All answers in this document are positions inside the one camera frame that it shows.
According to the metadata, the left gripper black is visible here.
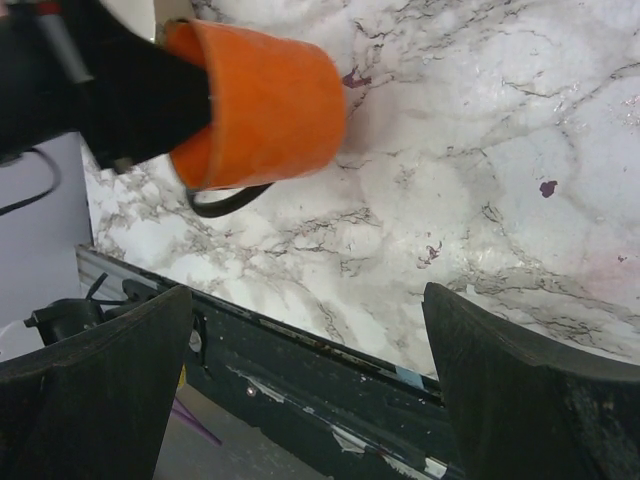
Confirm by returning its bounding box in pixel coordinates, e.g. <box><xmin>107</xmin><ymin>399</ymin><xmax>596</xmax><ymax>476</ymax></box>
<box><xmin>1</xmin><ymin>1</ymin><xmax>210</xmax><ymax>170</ymax></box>

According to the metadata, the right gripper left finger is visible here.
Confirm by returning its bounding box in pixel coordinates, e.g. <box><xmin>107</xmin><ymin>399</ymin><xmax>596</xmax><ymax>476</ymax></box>
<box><xmin>1</xmin><ymin>287</ymin><xmax>193</xmax><ymax>479</ymax></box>

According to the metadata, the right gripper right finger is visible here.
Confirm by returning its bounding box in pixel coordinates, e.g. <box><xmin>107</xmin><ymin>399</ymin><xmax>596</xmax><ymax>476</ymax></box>
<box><xmin>422</xmin><ymin>283</ymin><xmax>639</xmax><ymax>479</ymax></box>

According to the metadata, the orange mug black handle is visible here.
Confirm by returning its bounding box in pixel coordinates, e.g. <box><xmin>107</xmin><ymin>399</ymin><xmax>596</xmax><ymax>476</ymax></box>
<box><xmin>164</xmin><ymin>19</ymin><xmax>347</xmax><ymax>218</ymax></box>

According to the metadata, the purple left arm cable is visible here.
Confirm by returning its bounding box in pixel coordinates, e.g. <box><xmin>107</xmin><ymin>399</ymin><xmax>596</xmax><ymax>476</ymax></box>
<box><xmin>172</xmin><ymin>394</ymin><xmax>224</xmax><ymax>449</ymax></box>

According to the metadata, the black mounting rail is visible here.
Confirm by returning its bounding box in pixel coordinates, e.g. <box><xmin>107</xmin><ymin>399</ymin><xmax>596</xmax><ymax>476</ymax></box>
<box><xmin>186</xmin><ymin>292</ymin><xmax>465</xmax><ymax>479</ymax></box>

